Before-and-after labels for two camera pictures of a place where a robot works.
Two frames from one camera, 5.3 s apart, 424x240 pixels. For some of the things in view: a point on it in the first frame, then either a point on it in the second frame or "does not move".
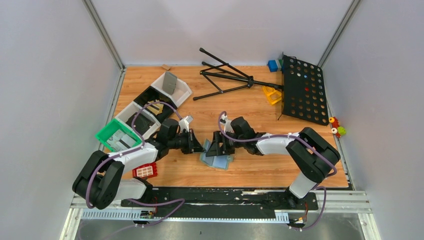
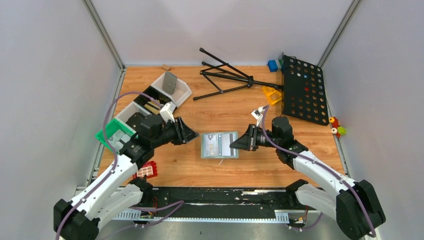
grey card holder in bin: x=169 y=83 does not move
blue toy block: x=272 y=66 does not move
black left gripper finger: x=194 y=145 to x=183 y=133
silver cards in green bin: x=120 y=140 does not move
